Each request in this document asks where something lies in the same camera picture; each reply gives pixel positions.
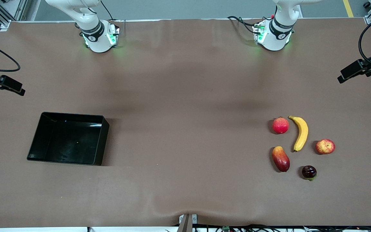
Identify red yellow mango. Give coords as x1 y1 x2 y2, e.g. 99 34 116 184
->
272 146 290 172

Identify black left arm base cables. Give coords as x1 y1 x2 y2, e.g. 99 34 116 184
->
227 15 265 34

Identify red yellow apple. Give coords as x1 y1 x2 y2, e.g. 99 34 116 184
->
315 139 336 155

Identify black rectangular plastic box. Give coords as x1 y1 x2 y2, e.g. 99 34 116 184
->
27 112 110 166

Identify red round apple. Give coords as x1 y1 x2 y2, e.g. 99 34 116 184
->
272 117 290 134

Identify brown table mat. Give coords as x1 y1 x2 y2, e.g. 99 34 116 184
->
0 18 371 228

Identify black right arm base cable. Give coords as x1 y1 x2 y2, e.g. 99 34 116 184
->
100 0 114 20

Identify yellow banana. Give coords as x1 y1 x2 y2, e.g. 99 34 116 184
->
289 116 309 152

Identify metal camera pole bracket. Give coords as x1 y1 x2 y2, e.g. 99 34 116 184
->
178 214 198 232

